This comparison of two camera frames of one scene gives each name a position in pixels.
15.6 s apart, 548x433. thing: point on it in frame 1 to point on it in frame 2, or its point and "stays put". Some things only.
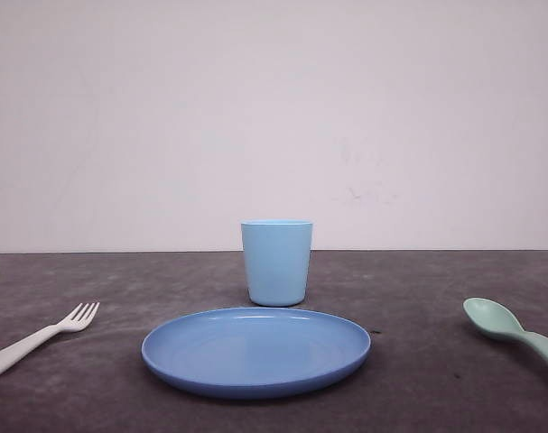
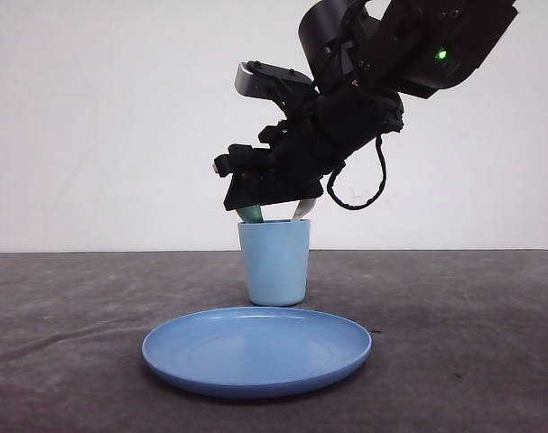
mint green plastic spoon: [495, 320] to [252, 214]
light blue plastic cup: [277, 253] stays put
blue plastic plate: [253, 352] stays put
